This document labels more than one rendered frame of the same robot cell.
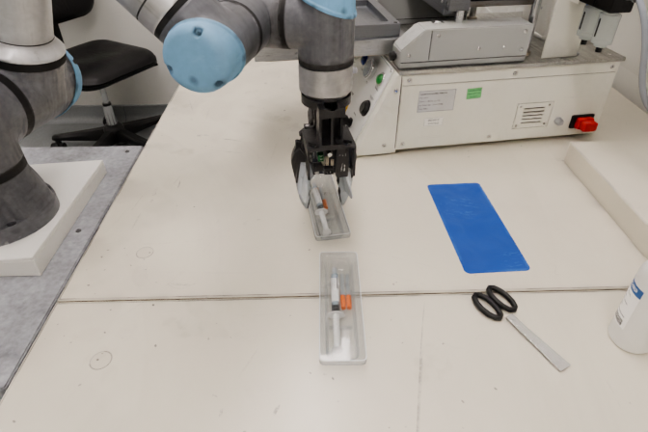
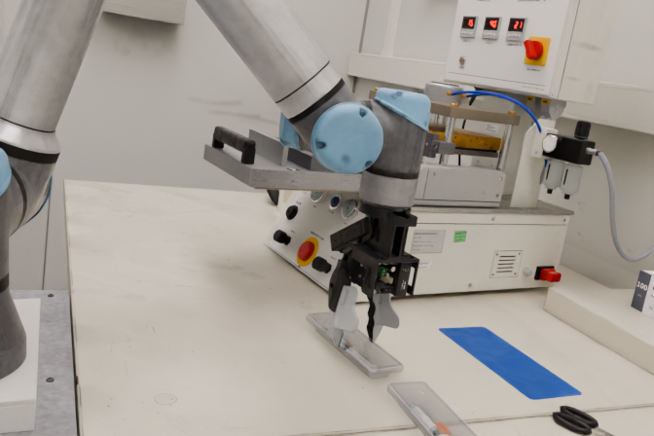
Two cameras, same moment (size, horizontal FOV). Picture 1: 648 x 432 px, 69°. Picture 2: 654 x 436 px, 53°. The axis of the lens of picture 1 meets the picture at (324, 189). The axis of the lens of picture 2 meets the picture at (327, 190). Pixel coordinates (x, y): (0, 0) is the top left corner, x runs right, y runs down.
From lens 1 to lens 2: 0.44 m
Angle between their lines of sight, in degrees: 32
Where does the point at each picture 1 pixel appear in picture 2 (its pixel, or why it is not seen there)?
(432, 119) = (422, 262)
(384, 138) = not seen: hidden behind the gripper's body
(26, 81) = (23, 171)
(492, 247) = (537, 378)
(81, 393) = not seen: outside the picture
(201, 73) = (355, 152)
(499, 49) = (480, 194)
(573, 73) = (536, 223)
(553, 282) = (608, 402)
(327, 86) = (401, 194)
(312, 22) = (399, 130)
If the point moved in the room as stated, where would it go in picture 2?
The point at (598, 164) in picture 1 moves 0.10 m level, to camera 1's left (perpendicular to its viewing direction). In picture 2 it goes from (584, 305) to (540, 304)
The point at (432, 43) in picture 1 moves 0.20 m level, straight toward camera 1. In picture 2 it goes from (427, 182) to (465, 208)
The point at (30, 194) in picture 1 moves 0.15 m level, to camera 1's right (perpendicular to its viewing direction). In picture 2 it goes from (14, 316) to (156, 317)
